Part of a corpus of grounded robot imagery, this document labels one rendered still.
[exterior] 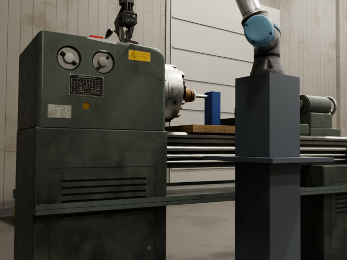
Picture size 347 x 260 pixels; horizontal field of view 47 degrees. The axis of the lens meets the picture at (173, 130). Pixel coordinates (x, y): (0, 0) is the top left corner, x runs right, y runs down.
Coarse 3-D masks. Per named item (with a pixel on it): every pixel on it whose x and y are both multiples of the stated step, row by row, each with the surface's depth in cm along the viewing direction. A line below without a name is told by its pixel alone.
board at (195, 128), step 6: (168, 126) 225; (174, 126) 220; (180, 126) 214; (186, 126) 208; (192, 126) 204; (198, 126) 205; (204, 126) 207; (210, 126) 208; (216, 126) 210; (222, 126) 212; (228, 126) 214; (234, 126) 216; (192, 132) 206; (198, 132) 205; (204, 132) 207; (210, 132) 208; (216, 132) 210; (222, 132) 212; (228, 132) 214; (234, 132) 216
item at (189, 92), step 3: (186, 90) 219; (189, 90) 220; (192, 90) 221; (183, 93) 218; (186, 93) 218; (189, 93) 219; (192, 93) 220; (183, 96) 219; (186, 96) 218; (189, 96) 219; (192, 96) 220; (186, 99) 219; (189, 99) 220; (192, 99) 221; (186, 102) 222
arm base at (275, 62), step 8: (256, 56) 174; (264, 56) 171; (272, 56) 171; (256, 64) 173; (264, 64) 170; (272, 64) 170; (280, 64) 172; (256, 72) 171; (264, 72) 169; (272, 72) 169; (280, 72) 170
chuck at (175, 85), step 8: (168, 64) 211; (168, 72) 203; (176, 72) 205; (168, 80) 200; (176, 80) 202; (168, 88) 199; (176, 88) 201; (168, 96) 200; (176, 96) 202; (168, 104) 201; (176, 104) 204; (168, 112) 204; (176, 112) 207; (168, 120) 213
